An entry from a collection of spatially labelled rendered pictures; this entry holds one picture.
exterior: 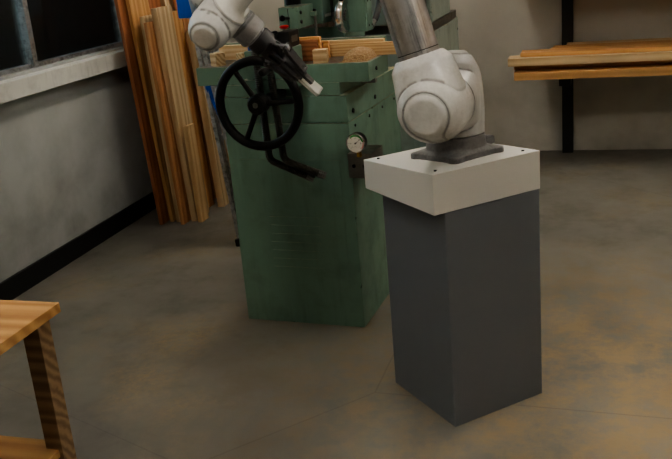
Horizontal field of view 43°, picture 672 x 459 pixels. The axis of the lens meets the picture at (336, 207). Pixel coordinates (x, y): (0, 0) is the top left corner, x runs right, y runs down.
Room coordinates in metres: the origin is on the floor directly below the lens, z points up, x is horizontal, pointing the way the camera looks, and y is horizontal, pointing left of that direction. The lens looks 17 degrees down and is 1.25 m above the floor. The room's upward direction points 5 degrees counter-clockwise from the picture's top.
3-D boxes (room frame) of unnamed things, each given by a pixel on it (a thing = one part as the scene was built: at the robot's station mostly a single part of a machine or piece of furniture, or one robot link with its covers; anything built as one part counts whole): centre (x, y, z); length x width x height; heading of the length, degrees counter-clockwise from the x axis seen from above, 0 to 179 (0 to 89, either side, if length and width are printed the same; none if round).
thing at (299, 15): (2.89, 0.07, 1.03); 0.14 x 0.07 x 0.09; 159
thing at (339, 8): (2.95, -0.08, 1.02); 0.12 x 0.03 x 0.12; 159
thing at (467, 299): (2.18, -0.33, 0.30); 0.30 x 0.30 x 0.60; 27
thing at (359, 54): (2.70, -0.12, 0.92); 0.14 x 0.09 x 0.04; 159
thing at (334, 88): (2.82, 0.10, 0.82); 0.40 x 0.21 x 0.04; 69
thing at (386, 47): (2.83, -0.03, 0.92); 0.54 x 0.02 x 0.04; 69
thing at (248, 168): (2.98, 0.04, 0.36); 0.58 x 0.45 x 0.71; 159
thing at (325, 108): (2.99, 0.04, 0.76); 0.57 x 0.45 x 0.09; 159
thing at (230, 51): (2.89, 0.08, 0.92); 0.60 x 0.02 x 0.05; 69
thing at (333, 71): (2.77, 0.12, 0.87); 0.61 x 0.30 x 0.06; 69
